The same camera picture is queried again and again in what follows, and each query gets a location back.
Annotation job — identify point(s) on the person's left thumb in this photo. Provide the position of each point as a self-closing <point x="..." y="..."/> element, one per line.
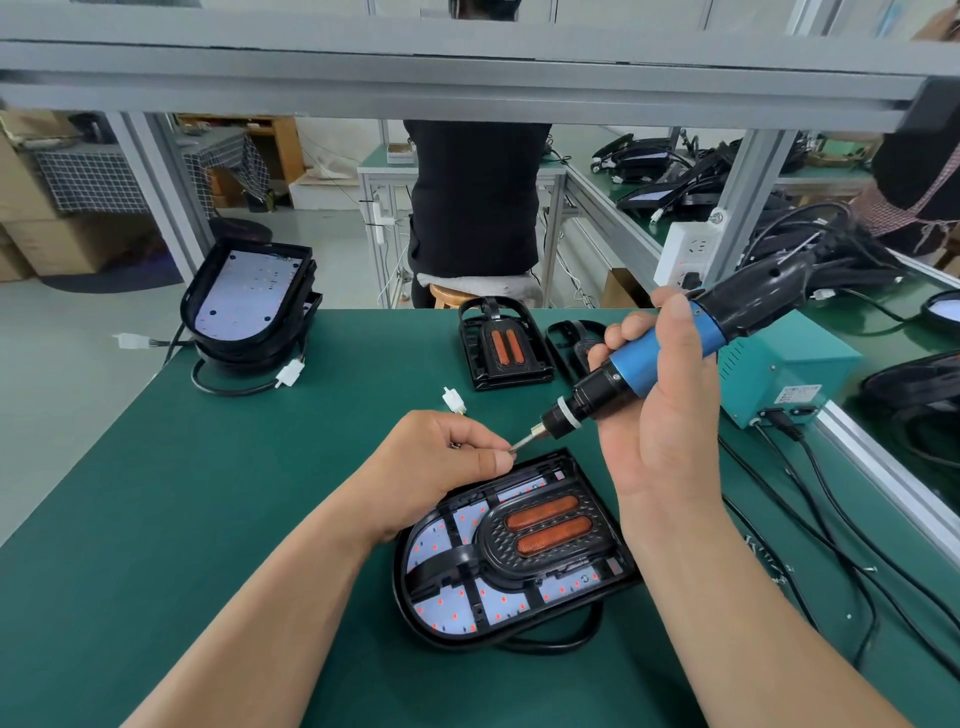
<point x="480" y="461"/>

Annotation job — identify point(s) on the person's right hand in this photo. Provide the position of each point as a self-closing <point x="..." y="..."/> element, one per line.
<point x="667" y="450"/>

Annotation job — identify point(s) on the black cover with orange reflectors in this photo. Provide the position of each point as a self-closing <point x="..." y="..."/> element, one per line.
<point x="504" y="349"/>

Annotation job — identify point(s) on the person's left hand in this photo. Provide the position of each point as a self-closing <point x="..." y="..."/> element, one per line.
<point x="420" y="472"/>

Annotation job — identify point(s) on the black lamp cover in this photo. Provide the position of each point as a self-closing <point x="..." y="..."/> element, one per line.
<point x="574" y="345"/>

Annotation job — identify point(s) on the green power supply box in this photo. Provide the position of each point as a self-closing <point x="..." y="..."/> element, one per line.
<point x="787" y="367"/>

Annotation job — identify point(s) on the wooden stool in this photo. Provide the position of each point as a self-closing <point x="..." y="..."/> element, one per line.
<point x="450" y="296"/>

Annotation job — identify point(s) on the grey aluminium post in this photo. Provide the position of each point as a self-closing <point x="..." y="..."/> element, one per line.
<point x="750" y="202"/>
<point x="161" y="187"/>

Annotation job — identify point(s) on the cardboard boxes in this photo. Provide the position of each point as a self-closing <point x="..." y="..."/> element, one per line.
<point x="45" y="225"/>

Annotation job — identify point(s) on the checkered cloth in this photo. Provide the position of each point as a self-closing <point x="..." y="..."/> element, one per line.
<point x="97" y="176"/>

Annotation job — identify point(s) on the white power strip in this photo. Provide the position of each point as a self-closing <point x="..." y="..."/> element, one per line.
<point x="686" y="255"/>

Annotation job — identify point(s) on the black lamp housing with LED board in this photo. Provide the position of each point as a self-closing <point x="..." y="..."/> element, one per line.
<point x="517" y="559"/>

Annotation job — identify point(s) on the person's right thumb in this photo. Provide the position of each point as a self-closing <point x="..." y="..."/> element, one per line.
<point x="684" y="345"/>

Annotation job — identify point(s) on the person's right forearm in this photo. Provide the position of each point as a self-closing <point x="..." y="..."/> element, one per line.
<point x="735" y="630"/>

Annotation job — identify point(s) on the pile of black lamps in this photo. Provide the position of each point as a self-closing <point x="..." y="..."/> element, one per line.
<point x="720" y="187"/>

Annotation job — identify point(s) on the black lamp housing with white plate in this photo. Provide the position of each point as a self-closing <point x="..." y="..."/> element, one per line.
<point x="247" y="296"/>

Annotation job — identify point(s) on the grey aluminium frame beam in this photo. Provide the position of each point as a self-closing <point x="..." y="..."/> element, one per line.
<point x="450" y="71"/>

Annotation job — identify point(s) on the person's right middle finger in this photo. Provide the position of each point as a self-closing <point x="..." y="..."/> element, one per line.
<point x="604" y="356"/>

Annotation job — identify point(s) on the blue black electric screwdriver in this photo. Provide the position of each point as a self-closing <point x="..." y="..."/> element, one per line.
<point x="637" y="371"/>

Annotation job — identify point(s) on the person's left forearm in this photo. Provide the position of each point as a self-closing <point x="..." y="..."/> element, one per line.
<point x="262" y="622"/>

